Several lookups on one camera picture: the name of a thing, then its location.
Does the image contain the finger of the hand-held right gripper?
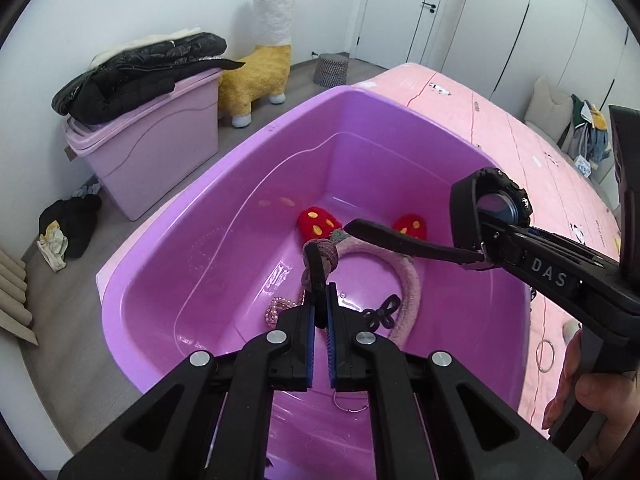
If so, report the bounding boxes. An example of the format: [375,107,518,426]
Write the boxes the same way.
[479,241,532,283]
[480,212,603,264]

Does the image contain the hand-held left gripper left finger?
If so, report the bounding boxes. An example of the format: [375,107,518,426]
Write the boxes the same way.
[57,304,317,480]

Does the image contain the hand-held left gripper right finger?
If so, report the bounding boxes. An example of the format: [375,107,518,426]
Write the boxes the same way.
[325,282,586,480]

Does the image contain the pearl hair clip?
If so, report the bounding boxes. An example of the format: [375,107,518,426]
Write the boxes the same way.
[264,296,306,328]

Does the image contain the small black bow clip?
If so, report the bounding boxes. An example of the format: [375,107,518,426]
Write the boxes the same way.
[361,294,402,332]

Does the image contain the silver hoop earring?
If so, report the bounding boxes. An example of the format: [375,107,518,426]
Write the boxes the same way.
[332,394,368,415]

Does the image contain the black wrist watch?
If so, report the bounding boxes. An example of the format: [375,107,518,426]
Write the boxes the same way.
[345,167,532,273]

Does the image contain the purple plastic basin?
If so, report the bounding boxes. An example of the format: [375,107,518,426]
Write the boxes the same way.
[95,85,533,480]

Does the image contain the pink strawberry headband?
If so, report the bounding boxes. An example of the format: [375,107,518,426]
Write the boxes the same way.
[298,206,428,347]

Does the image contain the person's right hand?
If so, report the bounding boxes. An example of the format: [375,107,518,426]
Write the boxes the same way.
[542,330,640,480]

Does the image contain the silver bangle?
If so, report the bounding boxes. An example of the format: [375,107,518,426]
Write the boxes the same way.
[535,339,557,373]

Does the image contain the pink printed bedsheet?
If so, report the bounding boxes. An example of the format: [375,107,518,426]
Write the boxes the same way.
[357,62,626,426]

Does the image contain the beige cushion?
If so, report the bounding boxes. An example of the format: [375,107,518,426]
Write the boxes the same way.
[525,75,576,146]

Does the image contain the pile of mixed clothes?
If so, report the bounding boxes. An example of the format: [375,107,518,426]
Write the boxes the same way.
[567,94,613,163]

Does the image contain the grey woven basket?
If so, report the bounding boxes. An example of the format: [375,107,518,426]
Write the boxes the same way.
[314,53,349,87]

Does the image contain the pink storage box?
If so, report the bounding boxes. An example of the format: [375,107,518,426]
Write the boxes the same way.
[62,67,224,222]

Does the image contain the white door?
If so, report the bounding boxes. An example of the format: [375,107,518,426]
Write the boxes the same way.
[350,0,471,63]

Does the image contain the black clothes pile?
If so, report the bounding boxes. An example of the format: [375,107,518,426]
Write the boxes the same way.
[39,194,103,261]

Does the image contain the alpaca plush toy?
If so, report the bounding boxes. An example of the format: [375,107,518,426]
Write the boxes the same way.
[217,0,301,128]

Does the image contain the cream crumpled cloth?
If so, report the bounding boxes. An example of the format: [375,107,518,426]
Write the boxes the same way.
[36,220,68,273]

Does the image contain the beige ribbed panel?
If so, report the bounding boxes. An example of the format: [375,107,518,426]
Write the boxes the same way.
[0,245,40,346]

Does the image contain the black puffer jacket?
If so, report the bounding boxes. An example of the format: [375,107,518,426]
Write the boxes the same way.
[51,32,246,125]

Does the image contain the white garment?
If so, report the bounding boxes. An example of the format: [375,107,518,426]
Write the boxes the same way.
[89,25,203,68]

